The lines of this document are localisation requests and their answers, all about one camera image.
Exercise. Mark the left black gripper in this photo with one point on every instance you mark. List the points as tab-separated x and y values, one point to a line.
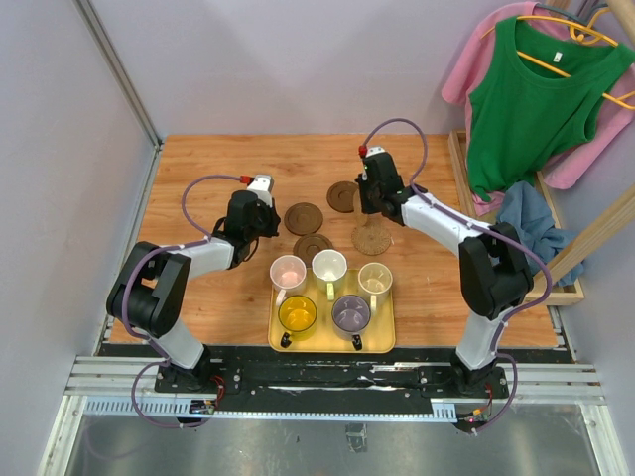
275	219

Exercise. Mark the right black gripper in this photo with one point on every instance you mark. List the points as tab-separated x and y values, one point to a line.
366	206

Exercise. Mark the brown coaster top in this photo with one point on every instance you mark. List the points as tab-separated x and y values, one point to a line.
340	196

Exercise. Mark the brown coaster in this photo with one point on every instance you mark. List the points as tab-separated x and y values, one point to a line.
303	218
340	196
309	245

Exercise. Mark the woven rattan coaster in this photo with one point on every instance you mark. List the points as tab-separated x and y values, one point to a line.
371	239

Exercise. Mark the brown coaster bottom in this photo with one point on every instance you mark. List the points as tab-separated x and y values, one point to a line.
309	245

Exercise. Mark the cream cup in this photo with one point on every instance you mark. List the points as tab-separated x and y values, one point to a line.
374	282

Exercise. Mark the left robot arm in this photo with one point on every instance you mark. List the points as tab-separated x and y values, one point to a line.
148	293

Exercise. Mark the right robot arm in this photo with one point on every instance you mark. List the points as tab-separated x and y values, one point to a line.
494	273

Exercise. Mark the pink translucent cup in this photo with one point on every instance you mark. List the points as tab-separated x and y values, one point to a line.
288	274

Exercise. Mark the blue crumpled cloth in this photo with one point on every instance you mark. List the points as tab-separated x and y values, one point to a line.
528	212

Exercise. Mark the yellow plastic tray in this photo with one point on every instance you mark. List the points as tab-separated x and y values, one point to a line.
378	337

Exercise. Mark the pink t-shirt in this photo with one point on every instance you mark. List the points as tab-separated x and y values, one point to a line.
561	171

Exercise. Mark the green tank top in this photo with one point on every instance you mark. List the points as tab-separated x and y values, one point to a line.
522	114

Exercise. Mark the yellow clothes hanger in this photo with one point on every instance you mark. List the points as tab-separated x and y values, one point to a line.
583	35

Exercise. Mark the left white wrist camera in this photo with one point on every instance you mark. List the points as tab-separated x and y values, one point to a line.
262	186

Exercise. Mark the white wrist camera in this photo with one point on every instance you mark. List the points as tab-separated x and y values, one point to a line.
376	150
262	186

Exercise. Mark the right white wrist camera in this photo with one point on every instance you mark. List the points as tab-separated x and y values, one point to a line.
376	150

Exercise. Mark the white cup green handle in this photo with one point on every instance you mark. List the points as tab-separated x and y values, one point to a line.
329	268

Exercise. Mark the yellow cup black handle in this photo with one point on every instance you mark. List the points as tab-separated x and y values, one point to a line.
298	316

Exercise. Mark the purple cup black handle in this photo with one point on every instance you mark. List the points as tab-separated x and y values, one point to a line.
350	316

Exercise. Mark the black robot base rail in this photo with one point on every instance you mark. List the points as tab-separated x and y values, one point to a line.
255	382

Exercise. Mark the wooden clothes rack frame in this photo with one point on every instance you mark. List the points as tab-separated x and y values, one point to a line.
567	290

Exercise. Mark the aluminium corner post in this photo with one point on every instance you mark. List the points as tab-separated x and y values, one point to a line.
97	30

